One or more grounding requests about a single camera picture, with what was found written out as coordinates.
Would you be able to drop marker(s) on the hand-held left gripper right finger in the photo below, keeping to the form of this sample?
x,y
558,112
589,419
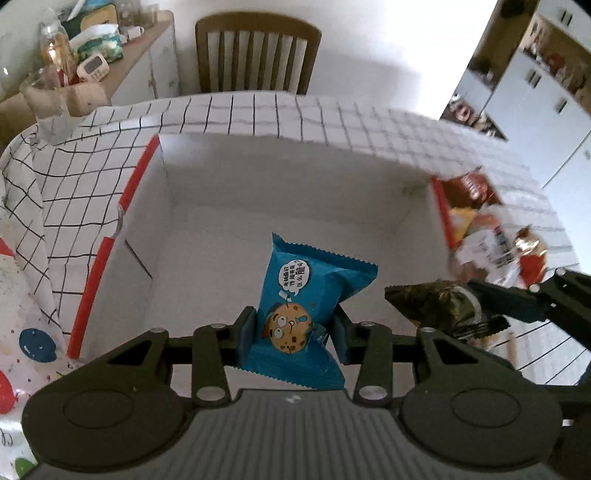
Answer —
x,y
340,339

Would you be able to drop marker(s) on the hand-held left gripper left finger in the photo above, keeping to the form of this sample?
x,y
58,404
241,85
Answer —
x,y
247,334

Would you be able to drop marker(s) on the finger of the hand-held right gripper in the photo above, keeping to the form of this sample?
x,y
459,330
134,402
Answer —
x,y
508,302

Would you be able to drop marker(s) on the white snack bag red dots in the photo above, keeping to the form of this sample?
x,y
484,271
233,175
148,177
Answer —
x,y
485,249

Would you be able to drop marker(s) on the blue cookie packet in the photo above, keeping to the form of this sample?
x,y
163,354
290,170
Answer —
x,y
295,286

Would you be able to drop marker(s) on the dark green snack packet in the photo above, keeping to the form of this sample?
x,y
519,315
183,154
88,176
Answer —
x,y
429,302

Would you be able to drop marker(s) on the white cardboard box red edges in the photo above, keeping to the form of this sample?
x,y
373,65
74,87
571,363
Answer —
x,y
221,194

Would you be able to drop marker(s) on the red and gold snack packet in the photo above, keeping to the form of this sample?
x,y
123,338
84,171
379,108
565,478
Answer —
x,y
531,265

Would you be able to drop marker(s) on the yellow snack packet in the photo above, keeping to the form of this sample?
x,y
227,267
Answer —
x,y
461,221

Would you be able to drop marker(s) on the brown snack packet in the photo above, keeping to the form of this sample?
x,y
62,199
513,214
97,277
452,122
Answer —
x,y
475,187

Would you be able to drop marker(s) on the white tall cabinet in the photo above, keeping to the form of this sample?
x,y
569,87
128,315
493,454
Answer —
x,y
531,101

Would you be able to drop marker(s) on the colourful dotted plastic bag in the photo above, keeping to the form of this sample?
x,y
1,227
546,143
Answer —
x,y
27,323

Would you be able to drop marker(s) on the white sideboard wooden top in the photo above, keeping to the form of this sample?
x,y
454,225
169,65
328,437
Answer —
x,y
157,69

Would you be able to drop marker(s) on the white kitchen timer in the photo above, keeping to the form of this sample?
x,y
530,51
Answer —
x,y
92,68

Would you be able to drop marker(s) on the brown wooden chair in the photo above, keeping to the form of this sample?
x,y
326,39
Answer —
x,y
258,23

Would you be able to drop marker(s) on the green tissue pack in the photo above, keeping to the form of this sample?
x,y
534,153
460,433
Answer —
x,y
99,46

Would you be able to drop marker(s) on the group of glass jars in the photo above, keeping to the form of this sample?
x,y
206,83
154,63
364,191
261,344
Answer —
x,y
136,14

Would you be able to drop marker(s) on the glass bottle orange contents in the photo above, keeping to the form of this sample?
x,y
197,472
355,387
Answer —
x,y
57,50

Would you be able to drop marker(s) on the teal and yellow tin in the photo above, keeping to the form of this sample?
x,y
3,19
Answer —
x,y
99,14

